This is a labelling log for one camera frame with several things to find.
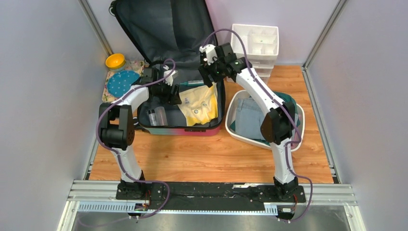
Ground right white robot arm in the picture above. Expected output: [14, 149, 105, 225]
[198, 43, 299, 202]

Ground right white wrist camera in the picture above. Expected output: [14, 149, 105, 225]
[199, 44, 217, 65]

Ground white plastic basin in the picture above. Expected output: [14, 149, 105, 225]
[225, 90, 305, 152]

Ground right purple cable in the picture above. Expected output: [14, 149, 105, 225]
[201, 29, 314, 223]

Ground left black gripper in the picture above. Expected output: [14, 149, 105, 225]
[153, 78, 182, 106]

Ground dark green garment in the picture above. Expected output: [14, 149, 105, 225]
[227, 92, 304, 147]

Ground light blue denim jeans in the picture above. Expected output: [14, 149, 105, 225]
[235, 98, 265, 141]

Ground floral cloth mat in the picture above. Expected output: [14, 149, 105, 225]
[102, 61, 145, 103]

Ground white plastic drawer organizer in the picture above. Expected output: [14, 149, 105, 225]
[231, 24, 279, 84]

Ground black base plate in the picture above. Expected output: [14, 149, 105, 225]
[115, 181, 306, 212]

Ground yellow towel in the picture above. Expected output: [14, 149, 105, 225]
[178, 84, 218, 126]

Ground teal tube with barcode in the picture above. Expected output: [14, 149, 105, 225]
[180, 80, 204, 87]

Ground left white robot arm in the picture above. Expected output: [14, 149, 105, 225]
[96, 65, 177, 200]

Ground pink and teal kids suitcase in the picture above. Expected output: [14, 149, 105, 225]
[110, 0, 226, 136]

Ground teal polka dot plate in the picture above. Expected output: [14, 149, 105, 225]
[106, 70, 140, 98]

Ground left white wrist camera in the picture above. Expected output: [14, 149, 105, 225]
[163, 65, 178, 86]

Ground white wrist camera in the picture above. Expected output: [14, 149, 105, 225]
[163, 65, 178, 86]
[199, 44, 217, 65]

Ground aluminium rail frame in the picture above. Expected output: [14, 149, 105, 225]
[57, 180, 366, 231]

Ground yellow bowl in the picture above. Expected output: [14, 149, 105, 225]
[105, 53, 126, 70]

